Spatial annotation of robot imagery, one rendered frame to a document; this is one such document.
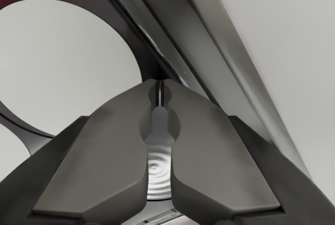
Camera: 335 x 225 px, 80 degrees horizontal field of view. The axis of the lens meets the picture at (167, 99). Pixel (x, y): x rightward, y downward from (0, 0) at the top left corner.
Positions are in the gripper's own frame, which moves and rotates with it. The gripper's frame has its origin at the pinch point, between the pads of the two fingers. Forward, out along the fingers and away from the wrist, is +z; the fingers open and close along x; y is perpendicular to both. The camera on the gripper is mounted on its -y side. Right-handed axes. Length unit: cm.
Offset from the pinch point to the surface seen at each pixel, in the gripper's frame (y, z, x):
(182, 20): -1.6, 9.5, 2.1
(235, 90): 5.9, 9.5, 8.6
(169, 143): 6.4, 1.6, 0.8
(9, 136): 5.5, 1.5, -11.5
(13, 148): 6.8, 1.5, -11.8
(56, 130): 4.9, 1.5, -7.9
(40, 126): 4.5, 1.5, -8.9
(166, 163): 8.9, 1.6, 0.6
